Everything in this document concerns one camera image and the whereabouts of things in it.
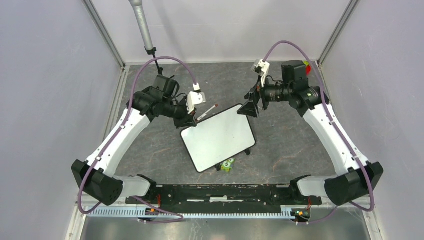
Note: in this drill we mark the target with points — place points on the green owl number block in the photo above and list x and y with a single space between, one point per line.
226 165

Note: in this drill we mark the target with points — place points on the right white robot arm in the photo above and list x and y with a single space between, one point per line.
355 176

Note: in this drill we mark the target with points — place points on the white whiteboard black frame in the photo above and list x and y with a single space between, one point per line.
218 138

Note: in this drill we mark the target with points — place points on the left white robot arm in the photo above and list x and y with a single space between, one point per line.
96 176

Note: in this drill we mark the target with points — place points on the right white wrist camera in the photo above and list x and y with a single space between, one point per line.
261 67

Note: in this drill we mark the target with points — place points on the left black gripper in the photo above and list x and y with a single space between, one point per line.
187 120

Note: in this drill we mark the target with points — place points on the slotted cable duct rail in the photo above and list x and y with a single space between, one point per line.
141 212

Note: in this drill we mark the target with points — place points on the red and white toy blocks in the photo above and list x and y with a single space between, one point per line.
308 68

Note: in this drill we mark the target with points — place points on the white marker brown cap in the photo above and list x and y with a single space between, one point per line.
206 113

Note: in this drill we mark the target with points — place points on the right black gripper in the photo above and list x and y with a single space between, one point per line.
250 108

